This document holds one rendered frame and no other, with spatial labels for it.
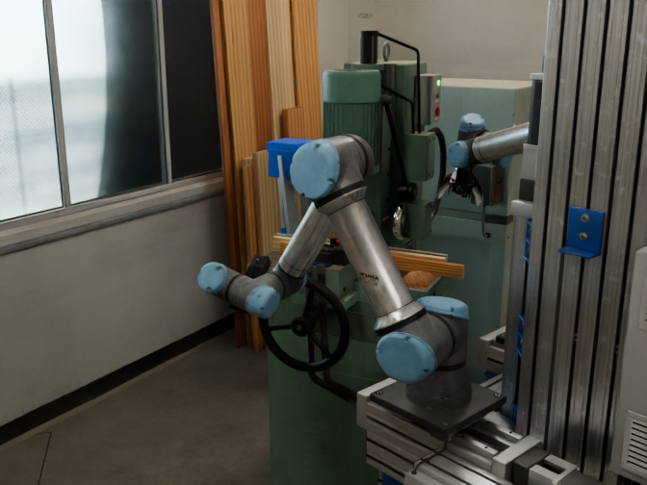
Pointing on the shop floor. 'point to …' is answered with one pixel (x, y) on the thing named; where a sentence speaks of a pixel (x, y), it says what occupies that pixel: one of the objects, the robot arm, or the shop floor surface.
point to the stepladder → (279, 157)
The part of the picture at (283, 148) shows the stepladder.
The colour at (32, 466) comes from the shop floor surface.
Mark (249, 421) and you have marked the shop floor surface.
